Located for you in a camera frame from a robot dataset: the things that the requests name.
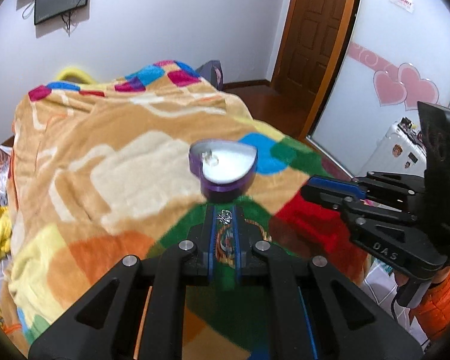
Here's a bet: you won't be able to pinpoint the white suitcase with stickers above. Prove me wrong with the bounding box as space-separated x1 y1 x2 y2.
356 117 429 180

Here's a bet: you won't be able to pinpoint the colourful checked plush blanket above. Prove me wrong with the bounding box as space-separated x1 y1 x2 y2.
5 60 368 360

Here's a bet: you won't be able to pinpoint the white wardrobe door pink hearts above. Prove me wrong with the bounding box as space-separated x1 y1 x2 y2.
310 0 450 179

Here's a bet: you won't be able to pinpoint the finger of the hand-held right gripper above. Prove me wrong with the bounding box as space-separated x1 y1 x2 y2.
308 172 427 200
301 185 418 226

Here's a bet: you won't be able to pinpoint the black television cable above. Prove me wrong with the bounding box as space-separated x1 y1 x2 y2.
61 10 79 37

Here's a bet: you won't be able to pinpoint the yellow plush pillow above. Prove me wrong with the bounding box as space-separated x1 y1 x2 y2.
55 66 97 84

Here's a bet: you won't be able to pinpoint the purple heart-shaped jewelry box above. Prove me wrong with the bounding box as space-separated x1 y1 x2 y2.
188 139 258 200

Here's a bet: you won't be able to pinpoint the person's right forearm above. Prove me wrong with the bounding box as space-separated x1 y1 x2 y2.
412 266 450 347

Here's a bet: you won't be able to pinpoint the purple chair back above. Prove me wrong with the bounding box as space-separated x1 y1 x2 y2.
195 60 226 91

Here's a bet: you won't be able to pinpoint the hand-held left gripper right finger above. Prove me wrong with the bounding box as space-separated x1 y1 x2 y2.
234 207 425 360

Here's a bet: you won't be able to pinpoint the brown wooden door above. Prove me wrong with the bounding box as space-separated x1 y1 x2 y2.
271 0 365 137

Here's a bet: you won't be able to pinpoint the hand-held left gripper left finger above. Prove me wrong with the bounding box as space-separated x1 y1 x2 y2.
28 206 215 360

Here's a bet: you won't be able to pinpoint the white red wall sticker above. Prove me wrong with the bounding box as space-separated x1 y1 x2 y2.
391 0 416 13

